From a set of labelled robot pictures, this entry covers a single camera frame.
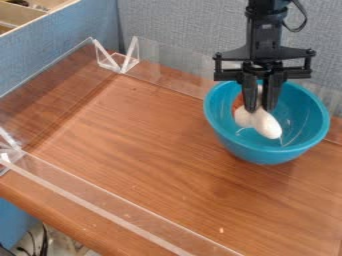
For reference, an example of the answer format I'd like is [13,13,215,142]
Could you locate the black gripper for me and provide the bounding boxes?
[212,33,316,113]

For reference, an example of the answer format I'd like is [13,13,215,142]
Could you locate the white brown toy mushroom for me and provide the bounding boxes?
[232,95,281,139]

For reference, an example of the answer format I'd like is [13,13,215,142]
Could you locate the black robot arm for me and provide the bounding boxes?
[212,0,316,113]

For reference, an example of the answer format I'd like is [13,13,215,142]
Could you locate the blue plastic bowl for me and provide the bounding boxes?
[203,82,329,165]

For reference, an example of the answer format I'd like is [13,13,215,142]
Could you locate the clear acrylic barrier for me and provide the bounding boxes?
[0,35,342,256]

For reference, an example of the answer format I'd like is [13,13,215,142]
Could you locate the wooden shelf box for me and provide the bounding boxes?
[0,0,81,36]

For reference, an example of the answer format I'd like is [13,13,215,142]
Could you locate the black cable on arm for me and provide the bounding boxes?
[280,0,309,34]

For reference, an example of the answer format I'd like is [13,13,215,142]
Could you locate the black cables under table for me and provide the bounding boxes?
[0,223,50,256]

